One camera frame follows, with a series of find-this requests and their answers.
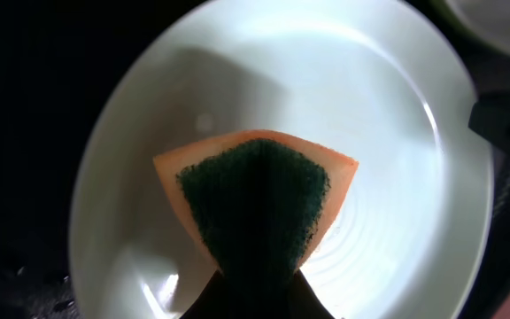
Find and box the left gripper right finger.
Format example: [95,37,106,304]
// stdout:
[285,270,334,319]

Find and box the light green plate right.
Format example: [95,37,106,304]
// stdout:
[431,0,510,56]

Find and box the light green plate front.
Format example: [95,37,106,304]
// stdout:
[69,1,494,318]

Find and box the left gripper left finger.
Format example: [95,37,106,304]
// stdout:
[181,271,234,319]

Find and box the light green plate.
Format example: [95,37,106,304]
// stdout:
[69,1,494,318]
[431,0,510,56]

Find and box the green yellow sponge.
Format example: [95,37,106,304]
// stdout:
[153,129,359,297]

